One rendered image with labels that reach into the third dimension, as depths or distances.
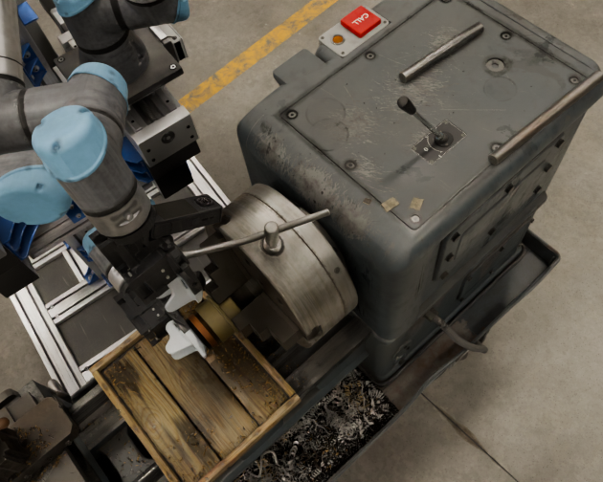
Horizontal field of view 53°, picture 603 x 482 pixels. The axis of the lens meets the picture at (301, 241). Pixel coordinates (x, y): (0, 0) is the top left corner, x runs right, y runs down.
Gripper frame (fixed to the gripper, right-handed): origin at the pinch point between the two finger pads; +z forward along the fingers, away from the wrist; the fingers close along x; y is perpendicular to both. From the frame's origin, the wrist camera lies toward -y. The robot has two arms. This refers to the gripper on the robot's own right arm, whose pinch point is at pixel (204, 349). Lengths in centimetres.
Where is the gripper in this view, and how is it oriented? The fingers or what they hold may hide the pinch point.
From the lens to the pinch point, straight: 115.5
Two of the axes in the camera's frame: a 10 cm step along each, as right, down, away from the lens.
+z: 6.5, 6.4, -4.0
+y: -7.5, 6.1, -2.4
